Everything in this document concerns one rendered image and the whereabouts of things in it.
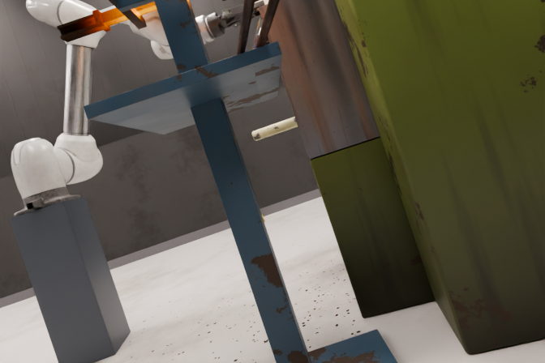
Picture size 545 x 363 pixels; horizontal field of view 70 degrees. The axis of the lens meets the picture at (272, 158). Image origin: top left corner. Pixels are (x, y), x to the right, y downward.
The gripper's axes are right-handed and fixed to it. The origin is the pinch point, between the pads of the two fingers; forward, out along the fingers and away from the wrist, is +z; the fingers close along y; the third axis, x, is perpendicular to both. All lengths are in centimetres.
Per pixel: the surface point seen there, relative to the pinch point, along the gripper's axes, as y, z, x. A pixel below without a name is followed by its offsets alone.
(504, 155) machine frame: 49, 37, -63
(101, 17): 48, -33, -7
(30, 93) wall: -185, -240, 76
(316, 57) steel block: 22.1, 9.9, -27.1
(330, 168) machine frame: 22, 4, -57
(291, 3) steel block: 22.1, 8.2, -10.8
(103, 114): 77, -23, -35
